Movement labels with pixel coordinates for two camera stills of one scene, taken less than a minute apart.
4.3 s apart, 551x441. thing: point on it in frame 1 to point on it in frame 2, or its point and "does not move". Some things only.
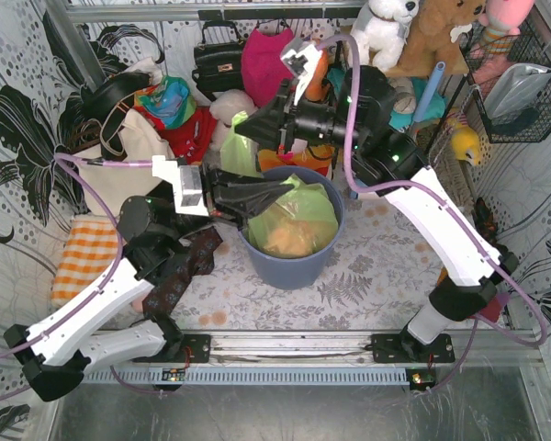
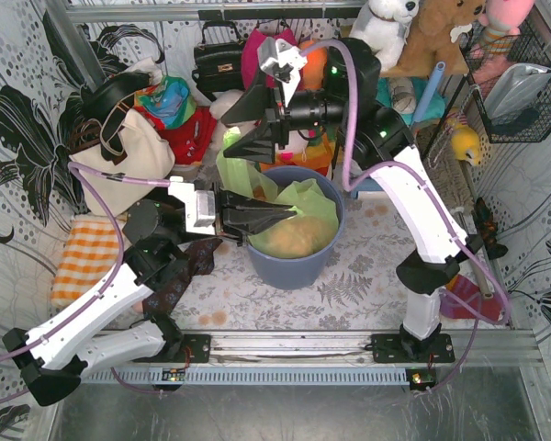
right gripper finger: x=264 y=125 to x=253 y=105
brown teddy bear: x=428 y=35 does not move
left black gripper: x=211 y=193 to x=219 y=213
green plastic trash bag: x=300 y=222 does not move
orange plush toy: x=319 y=89 does not move
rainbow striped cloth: x=319 y=157 does not move
